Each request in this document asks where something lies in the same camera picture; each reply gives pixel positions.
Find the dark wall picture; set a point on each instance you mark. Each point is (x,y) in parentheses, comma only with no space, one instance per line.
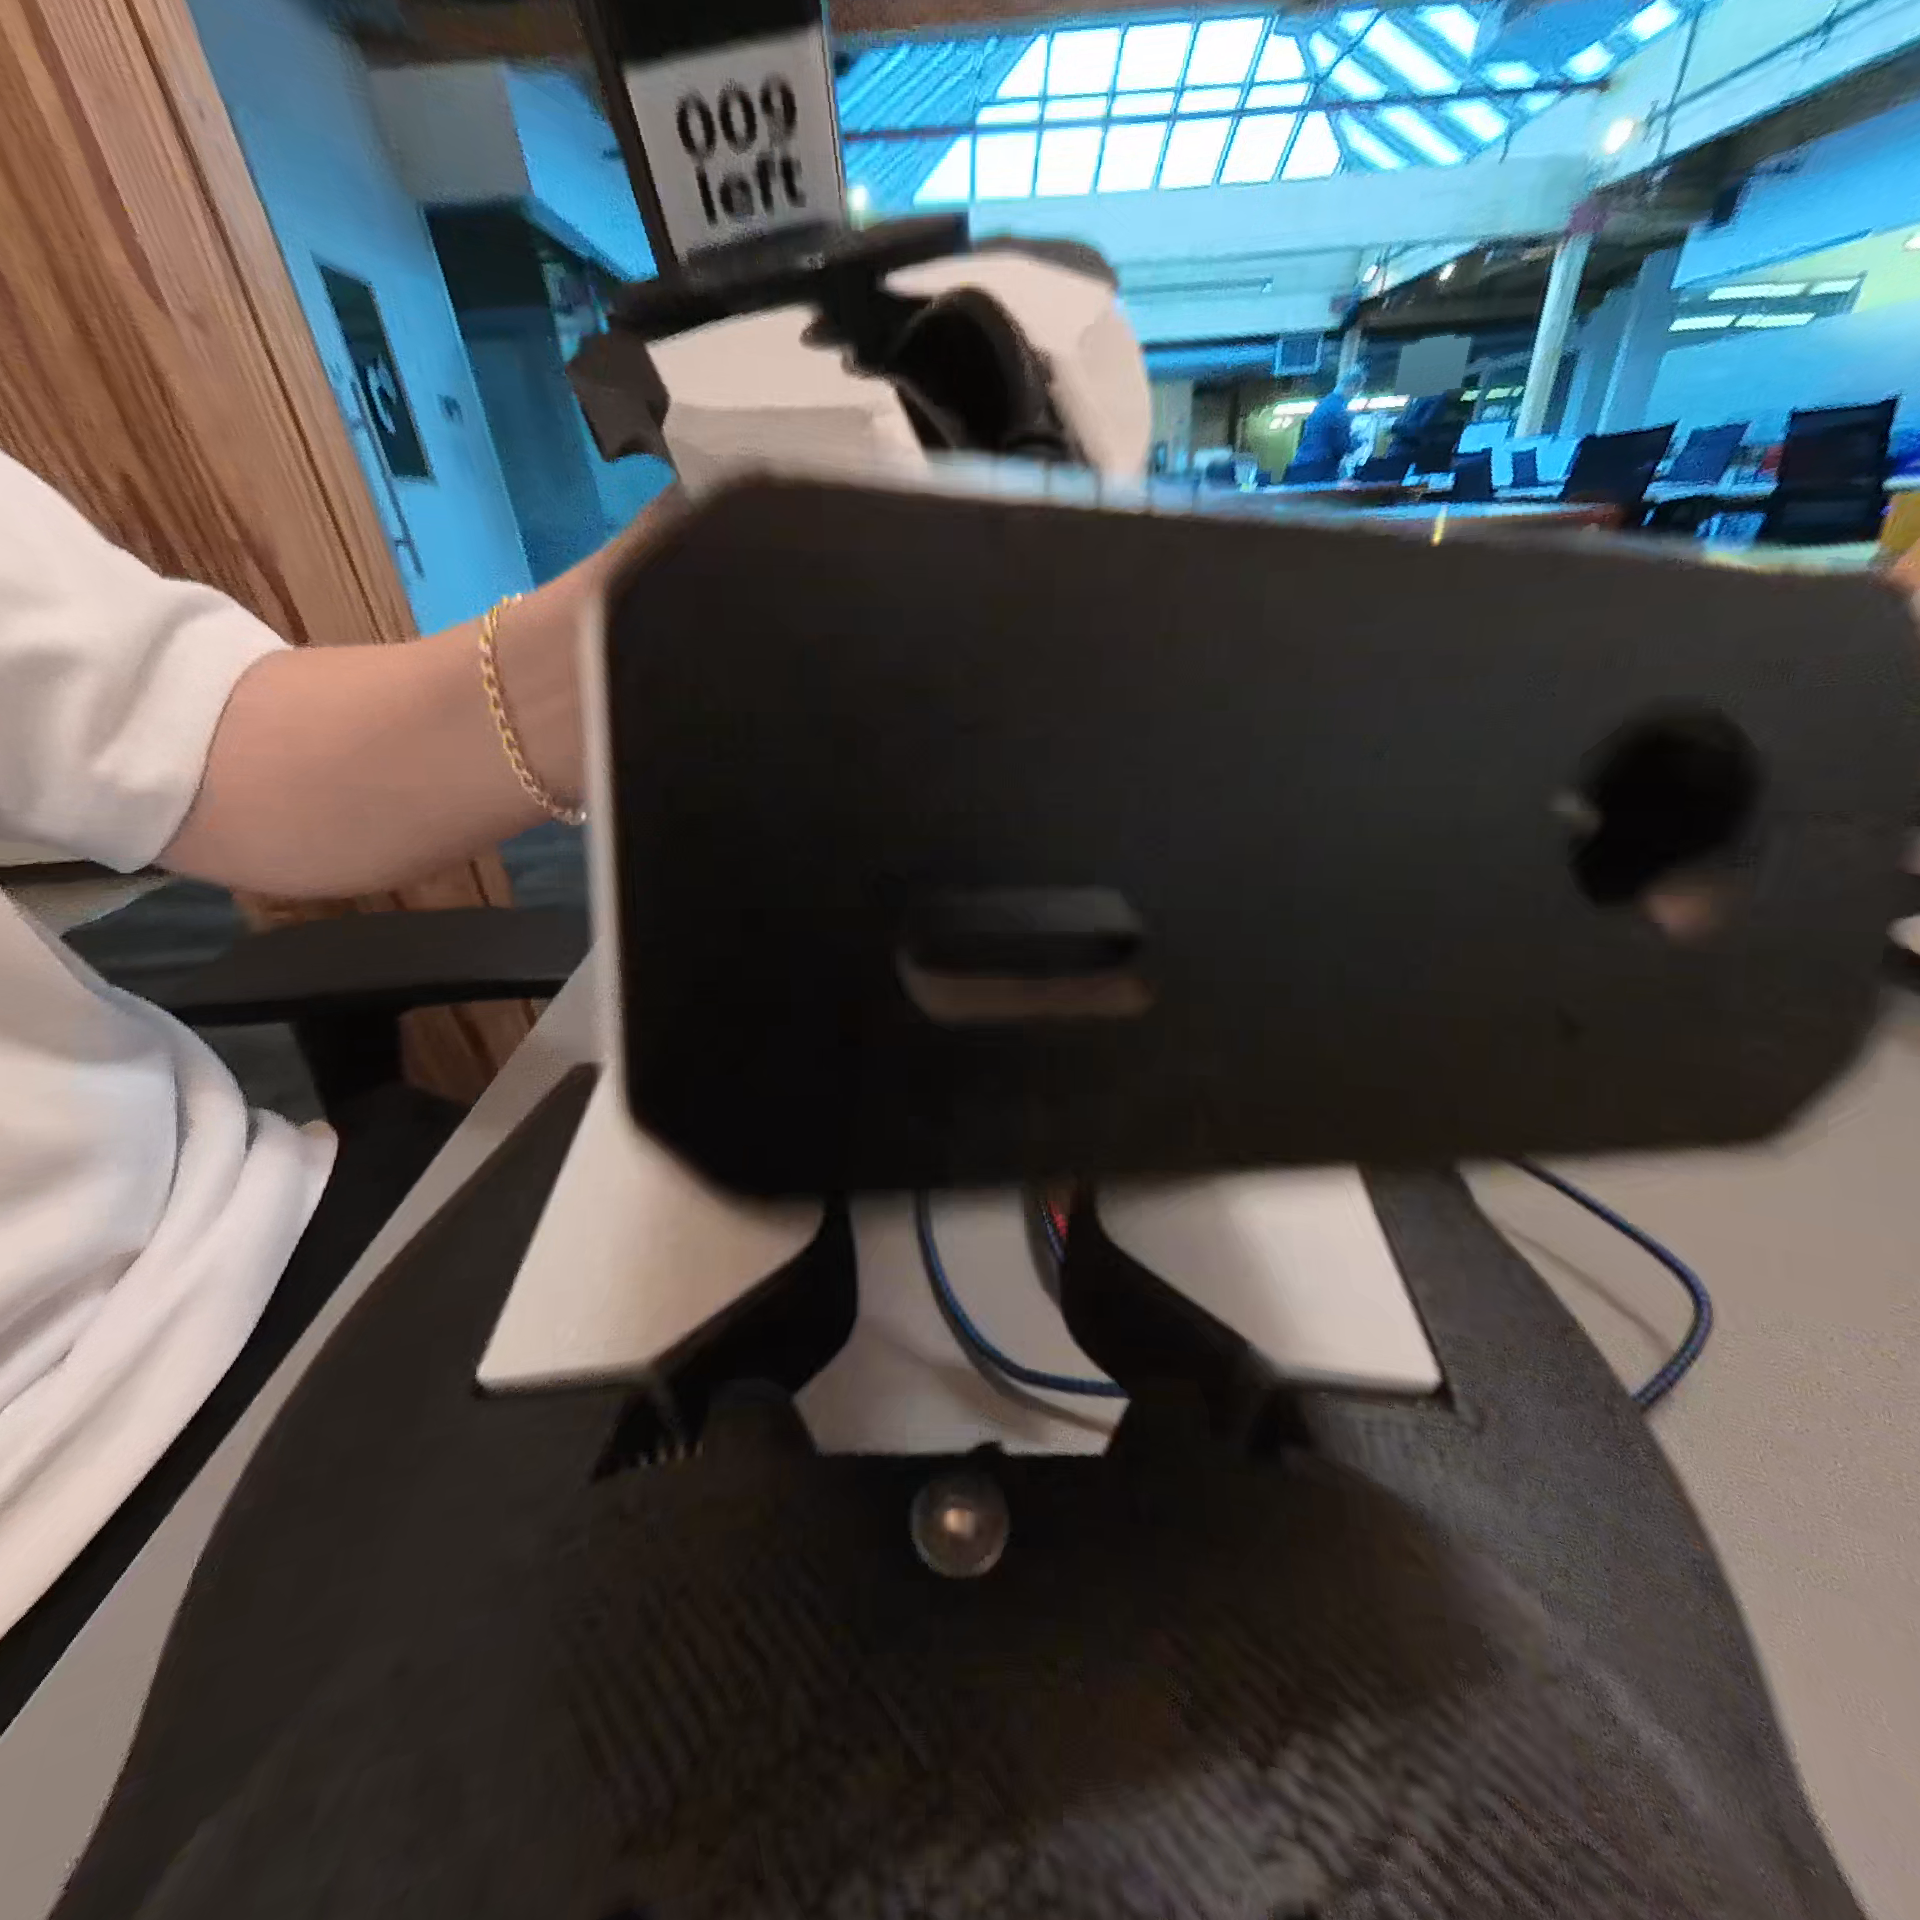
(375,376)

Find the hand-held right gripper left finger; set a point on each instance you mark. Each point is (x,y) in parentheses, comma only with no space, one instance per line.
(599,1289)

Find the black printed usb hub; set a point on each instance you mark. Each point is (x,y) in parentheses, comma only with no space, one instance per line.
(1277,840)

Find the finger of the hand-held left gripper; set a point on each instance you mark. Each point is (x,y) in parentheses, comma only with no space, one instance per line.
(781,412)
(1103,359)

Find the glass skylight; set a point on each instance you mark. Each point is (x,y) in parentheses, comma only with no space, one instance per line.
(1201,105)

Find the person's left hand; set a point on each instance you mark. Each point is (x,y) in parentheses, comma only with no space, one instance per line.
(580,660)

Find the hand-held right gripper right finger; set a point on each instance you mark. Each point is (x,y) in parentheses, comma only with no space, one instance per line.
(1305,1289)

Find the person's white shirt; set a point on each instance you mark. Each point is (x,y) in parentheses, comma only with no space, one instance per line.
(107,1126)

